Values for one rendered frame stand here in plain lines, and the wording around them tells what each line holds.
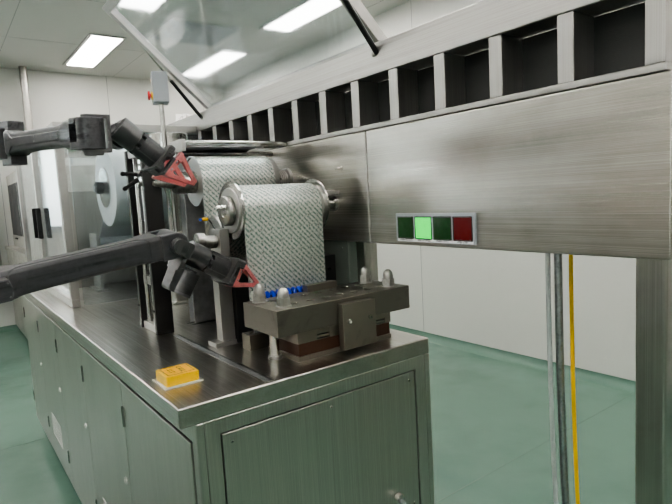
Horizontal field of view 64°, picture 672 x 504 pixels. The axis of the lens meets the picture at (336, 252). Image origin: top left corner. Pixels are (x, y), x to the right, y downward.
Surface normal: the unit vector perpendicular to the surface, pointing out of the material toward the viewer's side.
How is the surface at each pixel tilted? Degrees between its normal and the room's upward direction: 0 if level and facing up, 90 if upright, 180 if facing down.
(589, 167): 90
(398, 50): 90
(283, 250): 90
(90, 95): 90
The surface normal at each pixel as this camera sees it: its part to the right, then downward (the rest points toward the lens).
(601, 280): -0.80, 0.11
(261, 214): 0.60, 0.05
